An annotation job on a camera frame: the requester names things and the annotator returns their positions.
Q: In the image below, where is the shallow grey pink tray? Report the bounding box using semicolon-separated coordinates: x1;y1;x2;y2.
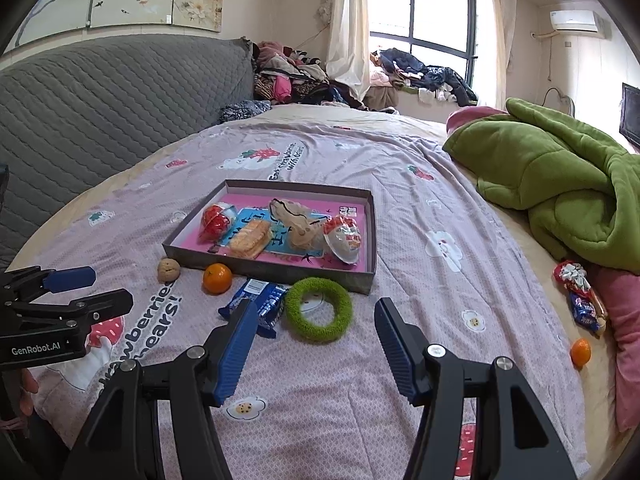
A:
162;178;378;296

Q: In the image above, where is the grey quilted headboard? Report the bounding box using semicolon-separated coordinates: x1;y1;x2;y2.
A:
0;35;256;266

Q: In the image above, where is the black television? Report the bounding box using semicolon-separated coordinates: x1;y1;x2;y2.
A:
619;82;640;151

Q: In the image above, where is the green fuzzy ring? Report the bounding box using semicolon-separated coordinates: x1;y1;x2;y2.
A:
284;277;354;344

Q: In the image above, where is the red egg toy packet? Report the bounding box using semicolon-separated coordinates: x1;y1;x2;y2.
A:
200;202;240;241

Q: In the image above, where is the person's left hand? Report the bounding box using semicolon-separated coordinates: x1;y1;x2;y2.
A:
19;367;40;418

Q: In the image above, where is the small tangerine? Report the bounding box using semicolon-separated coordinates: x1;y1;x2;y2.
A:
570;338;592;367

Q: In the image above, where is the pink pillow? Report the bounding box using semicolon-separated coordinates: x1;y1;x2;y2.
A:
446;106;508;136

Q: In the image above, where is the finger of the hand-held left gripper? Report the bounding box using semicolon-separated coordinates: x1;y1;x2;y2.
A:
0;288;135;335
0;266;97;307

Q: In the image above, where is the yellow biscuit packet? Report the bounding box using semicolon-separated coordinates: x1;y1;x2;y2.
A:
229;219;272;260

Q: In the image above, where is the blue snack packet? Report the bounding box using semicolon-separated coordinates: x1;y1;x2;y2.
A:
218;278;291;338

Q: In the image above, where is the walnut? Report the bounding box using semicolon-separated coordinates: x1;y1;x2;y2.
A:
157;257;181;283

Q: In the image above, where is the black framed window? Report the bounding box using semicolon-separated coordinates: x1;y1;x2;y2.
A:
367;0;476;93

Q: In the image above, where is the white air conditioner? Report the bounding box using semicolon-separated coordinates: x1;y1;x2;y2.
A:
550;10;599;35

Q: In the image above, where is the pink quilt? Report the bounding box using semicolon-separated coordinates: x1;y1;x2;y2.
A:
590;265;640;433

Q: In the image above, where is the blue candy packet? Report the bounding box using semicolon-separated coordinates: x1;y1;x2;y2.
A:
570;292;608;335

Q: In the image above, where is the cream curtain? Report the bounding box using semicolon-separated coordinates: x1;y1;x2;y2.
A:
475;0;518;111
326;0;372;103

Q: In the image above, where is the dark blue patterned cloth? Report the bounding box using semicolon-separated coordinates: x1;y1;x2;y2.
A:
218;100;273;123

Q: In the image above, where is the pile of mixed clothes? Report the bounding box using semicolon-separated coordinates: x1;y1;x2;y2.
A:
251;40;371;111

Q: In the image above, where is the air conditioner hose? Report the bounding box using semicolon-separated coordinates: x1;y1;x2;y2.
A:
531;30;557;83

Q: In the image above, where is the white curved frame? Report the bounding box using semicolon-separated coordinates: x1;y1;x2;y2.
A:
542;86;575;113

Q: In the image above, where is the pile of dark clothes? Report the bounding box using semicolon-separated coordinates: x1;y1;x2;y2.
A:
370;47;478;107

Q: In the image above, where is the green fleece blanket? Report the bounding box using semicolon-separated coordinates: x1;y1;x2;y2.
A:
442;97;640;276

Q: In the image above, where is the pink strawberry printed blanket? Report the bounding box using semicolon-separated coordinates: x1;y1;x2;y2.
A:
7;122;591;480

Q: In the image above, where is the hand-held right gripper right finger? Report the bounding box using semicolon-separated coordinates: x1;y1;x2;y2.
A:
374;297;581;480

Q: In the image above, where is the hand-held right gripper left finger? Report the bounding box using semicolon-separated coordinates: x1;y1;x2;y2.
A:
60;299;260;480

